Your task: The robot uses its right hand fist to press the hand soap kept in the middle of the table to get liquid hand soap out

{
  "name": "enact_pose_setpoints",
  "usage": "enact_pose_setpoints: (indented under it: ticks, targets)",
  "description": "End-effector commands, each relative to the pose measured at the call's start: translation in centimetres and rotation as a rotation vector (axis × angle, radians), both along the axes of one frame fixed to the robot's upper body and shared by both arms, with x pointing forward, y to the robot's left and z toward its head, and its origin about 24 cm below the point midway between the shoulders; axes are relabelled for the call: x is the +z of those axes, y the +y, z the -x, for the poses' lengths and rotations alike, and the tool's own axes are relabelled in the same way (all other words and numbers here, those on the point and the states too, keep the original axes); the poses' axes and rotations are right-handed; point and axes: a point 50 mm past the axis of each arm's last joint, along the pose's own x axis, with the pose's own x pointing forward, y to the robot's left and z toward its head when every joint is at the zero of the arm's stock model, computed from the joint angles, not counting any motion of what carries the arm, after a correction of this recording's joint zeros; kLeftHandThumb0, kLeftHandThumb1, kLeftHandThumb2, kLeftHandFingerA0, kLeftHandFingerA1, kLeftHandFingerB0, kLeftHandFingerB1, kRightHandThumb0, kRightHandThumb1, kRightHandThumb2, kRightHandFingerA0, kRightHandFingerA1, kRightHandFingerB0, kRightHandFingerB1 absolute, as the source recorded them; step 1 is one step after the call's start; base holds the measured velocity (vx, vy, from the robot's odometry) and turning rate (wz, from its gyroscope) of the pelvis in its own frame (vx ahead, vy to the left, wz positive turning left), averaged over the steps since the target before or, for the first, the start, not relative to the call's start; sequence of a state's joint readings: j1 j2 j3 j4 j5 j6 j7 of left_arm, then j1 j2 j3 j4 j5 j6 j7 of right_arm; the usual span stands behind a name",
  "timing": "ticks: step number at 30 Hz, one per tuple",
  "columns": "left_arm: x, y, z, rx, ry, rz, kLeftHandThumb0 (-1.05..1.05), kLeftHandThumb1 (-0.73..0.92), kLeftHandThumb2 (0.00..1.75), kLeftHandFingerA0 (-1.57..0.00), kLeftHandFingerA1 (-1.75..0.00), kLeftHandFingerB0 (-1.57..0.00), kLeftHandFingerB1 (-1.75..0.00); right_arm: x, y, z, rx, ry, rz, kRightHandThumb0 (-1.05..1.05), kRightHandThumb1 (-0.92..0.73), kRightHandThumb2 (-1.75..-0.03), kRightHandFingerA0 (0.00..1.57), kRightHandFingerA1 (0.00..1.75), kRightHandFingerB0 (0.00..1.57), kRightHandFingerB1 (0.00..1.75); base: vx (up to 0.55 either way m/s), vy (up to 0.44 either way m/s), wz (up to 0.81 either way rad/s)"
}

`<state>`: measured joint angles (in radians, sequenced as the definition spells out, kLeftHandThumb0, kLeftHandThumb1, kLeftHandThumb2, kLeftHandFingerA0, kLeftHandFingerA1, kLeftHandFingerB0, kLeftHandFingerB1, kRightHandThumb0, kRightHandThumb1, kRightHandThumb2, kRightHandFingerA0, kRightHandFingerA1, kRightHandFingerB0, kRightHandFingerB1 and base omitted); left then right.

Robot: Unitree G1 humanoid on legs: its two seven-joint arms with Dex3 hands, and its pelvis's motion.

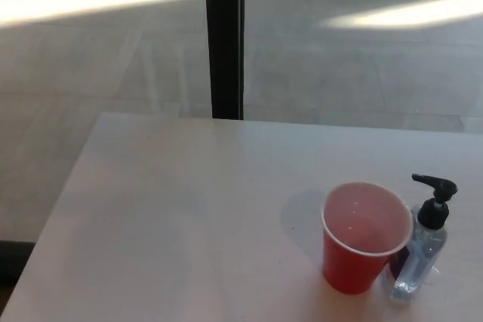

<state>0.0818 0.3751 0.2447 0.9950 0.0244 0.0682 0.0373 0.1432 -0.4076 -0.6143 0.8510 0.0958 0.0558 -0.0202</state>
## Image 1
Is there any clear soap bottle black pump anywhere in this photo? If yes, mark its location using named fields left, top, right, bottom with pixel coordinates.
left=384, top=173, right=460, bottom=303

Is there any red plastic cup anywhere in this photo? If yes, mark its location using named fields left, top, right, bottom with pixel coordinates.
left=320, top=181, right=414, bottom=295

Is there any black window frame post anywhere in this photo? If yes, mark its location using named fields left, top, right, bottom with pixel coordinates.
left=202, top=0, right=247, bottom=121

